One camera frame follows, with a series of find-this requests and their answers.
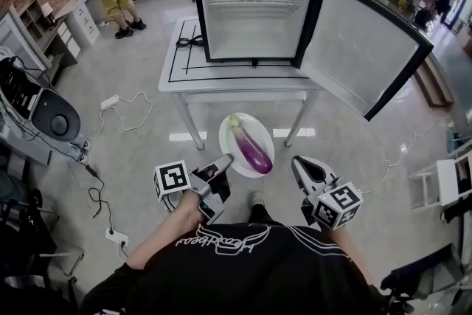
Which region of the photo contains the person's black printed t-shirt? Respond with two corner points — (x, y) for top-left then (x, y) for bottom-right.
(79, 223), (386, 315)

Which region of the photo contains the grey drawer cabinet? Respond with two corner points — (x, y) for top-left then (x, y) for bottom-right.
(66, 0), (101, 49)

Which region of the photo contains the coiled black cable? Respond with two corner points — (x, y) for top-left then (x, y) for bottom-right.
(175, 33), (204, 49)

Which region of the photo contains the white adapter with cable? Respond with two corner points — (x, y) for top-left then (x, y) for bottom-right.
(359, 117), (455, 195)

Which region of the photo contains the wooden low step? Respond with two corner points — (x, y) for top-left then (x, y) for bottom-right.
(413, 57), (455, 108)

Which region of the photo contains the white open shelf stand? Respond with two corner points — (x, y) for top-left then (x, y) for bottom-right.
(407, 150), (472, 212)

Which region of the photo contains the black floor cable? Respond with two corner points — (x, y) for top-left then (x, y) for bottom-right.
(68, 161), (114, 233)

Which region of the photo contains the white oval plate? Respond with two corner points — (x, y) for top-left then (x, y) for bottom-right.
(218, 112), (276, 179)

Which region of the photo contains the white power strip with plugs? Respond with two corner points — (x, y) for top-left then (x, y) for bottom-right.
(105, 227), (131, 263)

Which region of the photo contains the white power strip with cable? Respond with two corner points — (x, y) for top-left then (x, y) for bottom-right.
(88, 91), (154, 142)

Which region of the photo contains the white table with black lines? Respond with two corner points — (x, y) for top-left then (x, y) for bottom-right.
(157, 14), (322, 150)

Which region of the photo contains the person's right forearm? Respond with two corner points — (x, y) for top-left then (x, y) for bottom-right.
(324, 224), (374, 292)

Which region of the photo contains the grey desk with shelves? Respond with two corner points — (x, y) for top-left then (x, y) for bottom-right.
(7, 0), (80, 86)

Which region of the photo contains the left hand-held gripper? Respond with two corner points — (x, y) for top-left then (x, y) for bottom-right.
(153, 153), (235, 226)

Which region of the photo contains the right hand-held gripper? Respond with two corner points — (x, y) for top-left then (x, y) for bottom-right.
(291, 155), (364, 232)

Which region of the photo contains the white black robot base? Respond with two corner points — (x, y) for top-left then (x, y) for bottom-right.
(0, 55), (92, 165)

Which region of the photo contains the black metal frame chair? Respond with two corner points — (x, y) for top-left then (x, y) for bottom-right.
(0, 187), (86, 315)

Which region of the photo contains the person's left hand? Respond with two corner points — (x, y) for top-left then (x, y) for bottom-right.
(176, 190), (207, 229)

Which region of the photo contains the purple eggplant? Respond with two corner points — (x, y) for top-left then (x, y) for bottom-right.
(228, 113), (274, 175)

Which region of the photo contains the black white small fridge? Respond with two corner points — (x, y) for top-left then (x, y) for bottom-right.
(190, 0), (435, 122)

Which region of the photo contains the person's left forearm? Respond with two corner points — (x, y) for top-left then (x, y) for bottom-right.
(125, 212), (200, 270)

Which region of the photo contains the person's black trouser leg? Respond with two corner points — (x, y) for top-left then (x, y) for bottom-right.
(247, 201), (285, 228)

